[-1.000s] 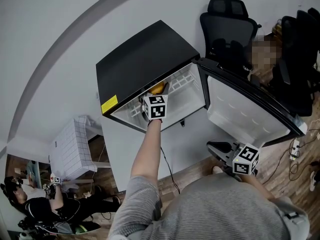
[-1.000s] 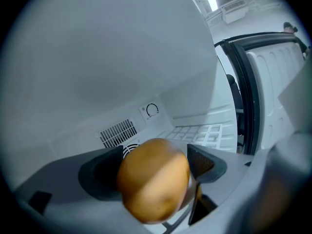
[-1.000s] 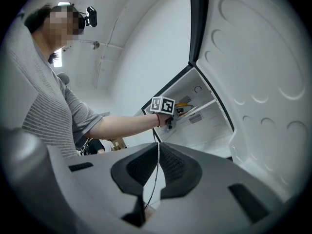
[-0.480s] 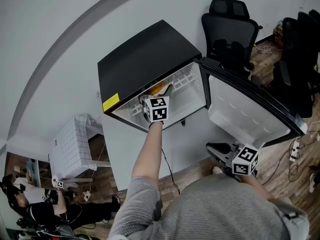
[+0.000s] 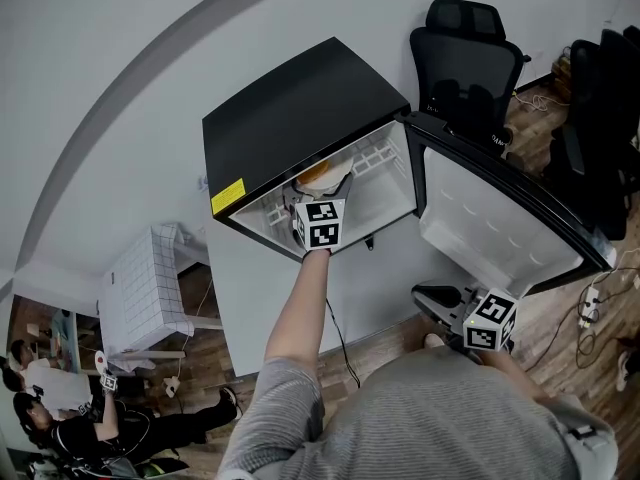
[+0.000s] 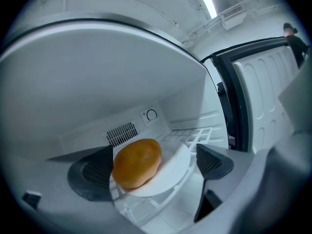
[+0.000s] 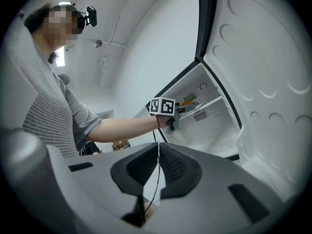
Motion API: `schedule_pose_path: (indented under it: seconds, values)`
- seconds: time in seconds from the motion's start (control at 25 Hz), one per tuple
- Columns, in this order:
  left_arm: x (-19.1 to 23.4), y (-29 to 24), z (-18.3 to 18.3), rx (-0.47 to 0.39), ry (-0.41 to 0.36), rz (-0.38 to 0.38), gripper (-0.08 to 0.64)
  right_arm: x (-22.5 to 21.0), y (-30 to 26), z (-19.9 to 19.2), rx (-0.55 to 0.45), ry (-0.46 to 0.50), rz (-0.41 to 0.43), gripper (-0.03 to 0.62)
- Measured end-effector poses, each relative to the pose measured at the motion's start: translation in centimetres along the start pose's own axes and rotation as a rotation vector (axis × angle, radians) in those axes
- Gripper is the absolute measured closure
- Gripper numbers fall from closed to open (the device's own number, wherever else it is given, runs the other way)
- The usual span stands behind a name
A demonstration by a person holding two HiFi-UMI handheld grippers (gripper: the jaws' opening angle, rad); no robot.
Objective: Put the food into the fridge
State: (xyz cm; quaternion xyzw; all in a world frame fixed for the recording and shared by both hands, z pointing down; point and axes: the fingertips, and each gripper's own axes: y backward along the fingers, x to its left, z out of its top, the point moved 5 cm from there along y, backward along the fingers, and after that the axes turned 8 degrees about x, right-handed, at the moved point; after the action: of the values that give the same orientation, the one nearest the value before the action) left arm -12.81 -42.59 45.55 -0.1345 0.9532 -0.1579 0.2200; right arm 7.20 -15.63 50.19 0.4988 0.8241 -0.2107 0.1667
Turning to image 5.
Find white cable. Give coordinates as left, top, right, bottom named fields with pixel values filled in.
left=513, top=91, right=569, bottom=115

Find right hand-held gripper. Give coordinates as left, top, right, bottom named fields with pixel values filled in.
left=410, top=281, right=519, bottom=354

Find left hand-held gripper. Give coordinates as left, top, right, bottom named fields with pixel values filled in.
left=282, top=172, right=355, bottom=253

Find grey pouch with black clip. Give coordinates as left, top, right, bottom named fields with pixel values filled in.
left=549, top=392, right=620, bottom=480

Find small white table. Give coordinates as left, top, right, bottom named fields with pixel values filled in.
left=172, top=240, right=225, bottom=360

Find white checked cloth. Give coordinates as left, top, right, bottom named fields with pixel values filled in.
left=98, top=222, right=196, bottom=370

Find black mini fridge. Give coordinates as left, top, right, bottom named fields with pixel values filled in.
left=201, top=36, right=618, bottom=300

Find black floor cable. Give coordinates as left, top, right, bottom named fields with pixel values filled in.
left=519, top=267, right=640, bottom=374

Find white power strip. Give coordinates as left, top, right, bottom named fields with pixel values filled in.
left=578, top=287, right=602, bottom=330

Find teal table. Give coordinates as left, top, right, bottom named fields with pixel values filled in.
left=51, top=307, right=82, bottom=375

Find person's left forearm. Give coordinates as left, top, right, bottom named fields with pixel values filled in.
left=263, top=247, right=333, bottom=370

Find large white table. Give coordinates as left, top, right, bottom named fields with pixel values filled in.
left=205, top=227, right=482, bottom=380

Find brown stacked boxes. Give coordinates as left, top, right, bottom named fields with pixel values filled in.
left=551, top=49, right=575, bottom=105

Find person's right forearm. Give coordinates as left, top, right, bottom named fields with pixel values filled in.
left=478, top=348, right=552, bottom=410

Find black office chair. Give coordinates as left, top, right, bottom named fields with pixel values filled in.
left=547, top=27, right=640, bottom=243
left=408, top=0, right=533, bottom=158

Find thin black cable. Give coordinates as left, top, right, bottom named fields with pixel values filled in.
left=324, top=296, right=362, bottom=390

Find person's grey striped sweater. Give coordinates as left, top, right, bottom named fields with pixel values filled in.
left=217, top=345, right=571, bottom=480

